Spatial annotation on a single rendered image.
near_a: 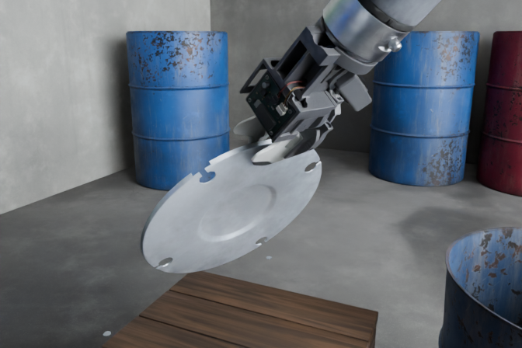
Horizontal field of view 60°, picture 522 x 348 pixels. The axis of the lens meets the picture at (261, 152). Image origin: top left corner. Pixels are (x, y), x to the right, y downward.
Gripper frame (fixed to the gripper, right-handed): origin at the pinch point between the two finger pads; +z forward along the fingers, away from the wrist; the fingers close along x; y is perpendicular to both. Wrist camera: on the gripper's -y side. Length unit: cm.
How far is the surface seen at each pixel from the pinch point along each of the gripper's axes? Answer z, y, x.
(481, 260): 10, -48, 29
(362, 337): 20.9, -19.3, 28.1
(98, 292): 118, -21, -20
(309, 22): 108, -239, -148
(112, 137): 190, -96, -127
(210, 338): 33.7, -1.4, 15.3
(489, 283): 13, -50, 34
